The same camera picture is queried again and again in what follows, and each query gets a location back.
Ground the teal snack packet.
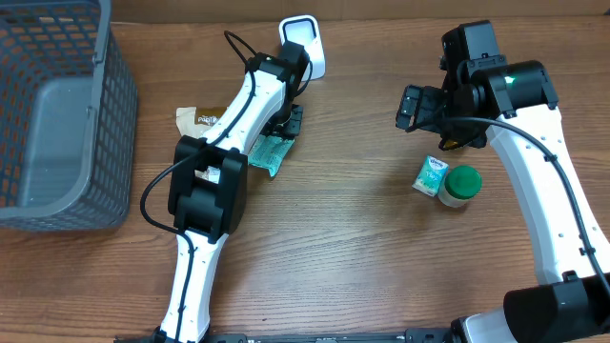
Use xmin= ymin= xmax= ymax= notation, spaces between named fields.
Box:
xmin=248 ymin=135 xmax=295 ymax=178

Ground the teal tissue pack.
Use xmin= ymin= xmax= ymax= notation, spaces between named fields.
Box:
xmin=412 ymin=155 xmax=449 ymax=197

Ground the green lid jar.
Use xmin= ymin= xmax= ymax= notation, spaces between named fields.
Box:
xmin=437 ymin=166 xmax=482 ymax=208

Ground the brown snack bag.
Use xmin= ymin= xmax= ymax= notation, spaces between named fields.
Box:
xmin=175 ymin=107 xmax=226 ymax=138

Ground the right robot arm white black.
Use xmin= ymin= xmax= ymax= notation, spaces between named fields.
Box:
xmin=396 ymin=21 xmax=609 ymax=342

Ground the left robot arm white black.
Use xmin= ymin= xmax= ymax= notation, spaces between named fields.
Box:
xmin=154 ymin=41 xmax=310 ymax=342

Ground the white barcode scanner stand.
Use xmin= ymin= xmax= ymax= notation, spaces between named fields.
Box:
xmin=278 ymin=14 xmax=326 ymax=80

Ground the dark grey plastic basket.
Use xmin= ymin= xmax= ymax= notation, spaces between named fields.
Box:
xmin=1 ymin=0 xmax=137 ymax=232

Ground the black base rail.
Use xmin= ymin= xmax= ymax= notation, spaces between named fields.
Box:
xmin=113 ymin=323 xmax=478 ymax=343

